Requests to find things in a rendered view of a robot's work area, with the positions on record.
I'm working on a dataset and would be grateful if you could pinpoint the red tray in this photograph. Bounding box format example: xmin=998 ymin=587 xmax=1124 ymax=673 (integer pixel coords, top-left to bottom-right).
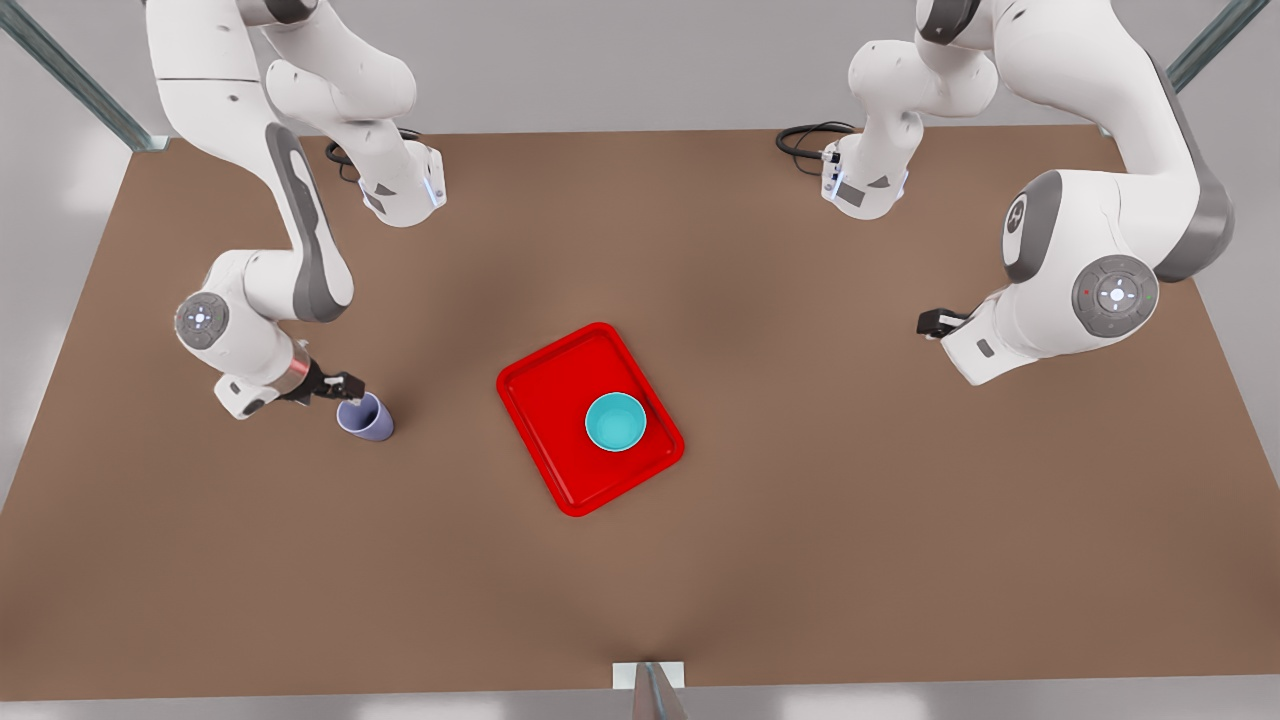
xmin=496 ymin=322 xmax=686 ymax=518

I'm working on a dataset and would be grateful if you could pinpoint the silver frame post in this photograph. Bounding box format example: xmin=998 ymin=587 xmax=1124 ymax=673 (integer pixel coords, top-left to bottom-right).
xmin=613 ymin=660 xmax=689 ymax=720
xmin=1097 ymin=0 xmax=1271 ymax=138
xmin=0 ymin=0 xmax=171 ymax=153

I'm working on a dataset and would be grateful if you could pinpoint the lavender cup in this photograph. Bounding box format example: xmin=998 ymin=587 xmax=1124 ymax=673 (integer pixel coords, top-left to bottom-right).
xmin=336 ymin=391 xmax=395 ymax=443

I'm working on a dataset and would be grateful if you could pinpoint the black cable loop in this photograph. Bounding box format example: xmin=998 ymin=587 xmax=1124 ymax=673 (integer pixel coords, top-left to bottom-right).
xmin=776 ymin=121 xmax=858 ymax=164
xmin=324 ymin=127 xmax=425 ymax=185

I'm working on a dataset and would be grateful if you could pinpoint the teal bowl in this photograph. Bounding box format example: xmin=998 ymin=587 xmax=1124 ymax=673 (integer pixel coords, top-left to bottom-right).
xmin=584 ymin=391 xmax=648 ymax=453

